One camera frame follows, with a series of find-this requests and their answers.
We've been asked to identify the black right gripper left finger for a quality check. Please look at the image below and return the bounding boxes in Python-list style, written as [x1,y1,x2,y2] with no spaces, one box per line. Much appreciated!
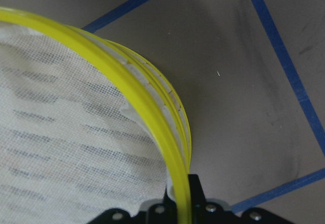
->
[89,192,177,224]

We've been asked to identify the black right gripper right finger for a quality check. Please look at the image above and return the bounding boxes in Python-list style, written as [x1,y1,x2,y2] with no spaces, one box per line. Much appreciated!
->
[187,173,295,224]

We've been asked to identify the yellow steamer basket with cloth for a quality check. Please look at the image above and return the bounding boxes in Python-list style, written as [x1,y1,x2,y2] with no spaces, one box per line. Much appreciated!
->
[1,7,192,223]

